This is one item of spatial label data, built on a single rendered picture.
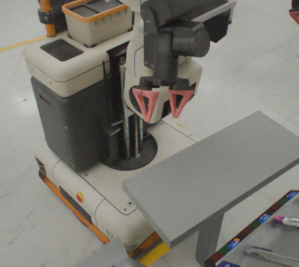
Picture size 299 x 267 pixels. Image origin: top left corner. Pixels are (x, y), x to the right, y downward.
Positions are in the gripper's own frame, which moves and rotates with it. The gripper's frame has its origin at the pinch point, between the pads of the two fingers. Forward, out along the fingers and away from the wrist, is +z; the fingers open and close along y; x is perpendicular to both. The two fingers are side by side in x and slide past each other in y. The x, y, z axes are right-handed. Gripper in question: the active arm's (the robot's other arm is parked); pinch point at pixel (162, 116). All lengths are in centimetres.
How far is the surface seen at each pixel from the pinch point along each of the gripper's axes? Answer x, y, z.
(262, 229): -22.9, 10.7, 22.3
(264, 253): -26.4, 5.3, 24.1
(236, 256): -21.9, 2.6, 26.1
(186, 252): 29, 53, 70
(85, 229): 67, 27, 67
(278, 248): -28.3, 7.1, 22.6
